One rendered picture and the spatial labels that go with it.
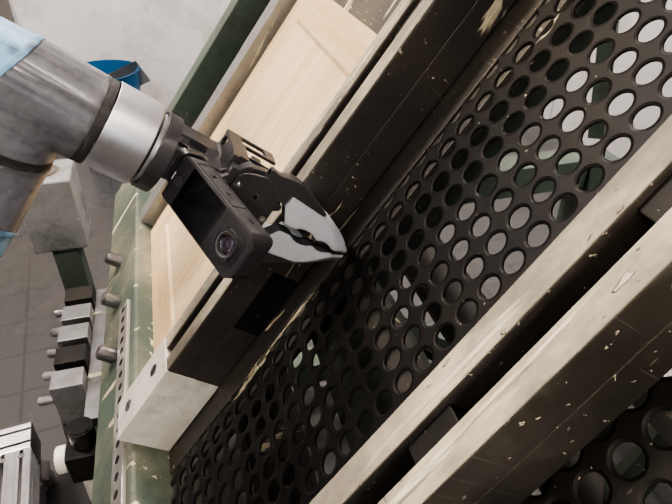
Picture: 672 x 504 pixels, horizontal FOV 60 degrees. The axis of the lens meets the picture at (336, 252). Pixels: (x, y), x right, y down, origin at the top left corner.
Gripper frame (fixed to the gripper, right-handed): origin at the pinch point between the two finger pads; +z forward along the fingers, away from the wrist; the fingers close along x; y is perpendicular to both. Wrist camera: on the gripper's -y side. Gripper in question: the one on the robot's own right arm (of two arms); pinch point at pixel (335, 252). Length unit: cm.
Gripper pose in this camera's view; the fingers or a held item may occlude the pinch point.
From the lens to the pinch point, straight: 58.1
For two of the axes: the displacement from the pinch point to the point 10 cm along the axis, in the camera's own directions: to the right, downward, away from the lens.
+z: 7.7, 3.9, 5.1
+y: -2.5, -5.4, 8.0
